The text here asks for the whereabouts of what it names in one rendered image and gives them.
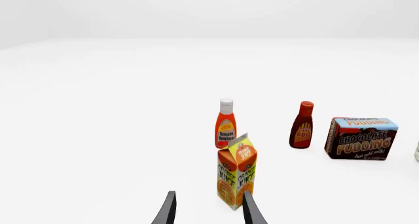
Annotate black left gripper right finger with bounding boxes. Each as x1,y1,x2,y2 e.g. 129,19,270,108
242,190,268,224

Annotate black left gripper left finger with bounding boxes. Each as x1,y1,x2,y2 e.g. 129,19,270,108
151,191,177,224

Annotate orange juice carton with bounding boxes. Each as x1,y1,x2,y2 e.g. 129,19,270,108
217,132,259,212

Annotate tomato ketchup bottle white cap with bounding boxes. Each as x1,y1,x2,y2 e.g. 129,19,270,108
214,97,238,149

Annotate dark red BBQ sauce bottle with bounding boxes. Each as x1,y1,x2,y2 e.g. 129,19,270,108
289,100,314,149

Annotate chocolate pudding box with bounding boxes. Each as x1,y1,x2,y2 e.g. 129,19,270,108
323,117,399,161

